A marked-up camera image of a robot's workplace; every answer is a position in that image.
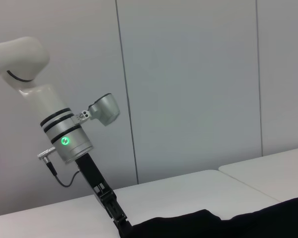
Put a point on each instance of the black shirt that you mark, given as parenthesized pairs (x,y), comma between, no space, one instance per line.
(238,225)

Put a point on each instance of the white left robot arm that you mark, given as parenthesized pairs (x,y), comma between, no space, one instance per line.
(49,111)

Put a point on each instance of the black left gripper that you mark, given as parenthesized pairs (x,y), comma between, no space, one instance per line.
(92,173)

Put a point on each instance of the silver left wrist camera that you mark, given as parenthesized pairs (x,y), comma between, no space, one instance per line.
(105,109)

